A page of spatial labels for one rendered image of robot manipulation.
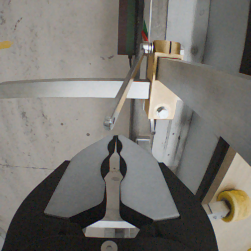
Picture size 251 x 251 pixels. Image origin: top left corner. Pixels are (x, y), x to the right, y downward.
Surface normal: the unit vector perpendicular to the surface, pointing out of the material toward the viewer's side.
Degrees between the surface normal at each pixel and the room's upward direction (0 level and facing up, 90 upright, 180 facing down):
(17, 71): 0
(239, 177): 0
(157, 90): 0
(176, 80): 90
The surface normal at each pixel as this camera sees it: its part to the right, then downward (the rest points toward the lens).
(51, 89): 0.03, 0.46
